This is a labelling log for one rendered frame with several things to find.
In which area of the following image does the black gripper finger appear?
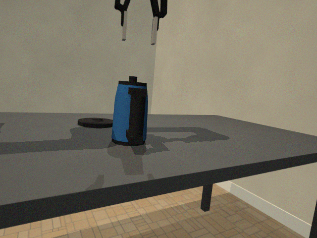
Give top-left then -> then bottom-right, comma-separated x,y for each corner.
114,0 -> 130,41
150,0 -> 167,45

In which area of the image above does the black round disc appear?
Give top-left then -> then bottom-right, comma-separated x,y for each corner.
78,118 -> 113,128

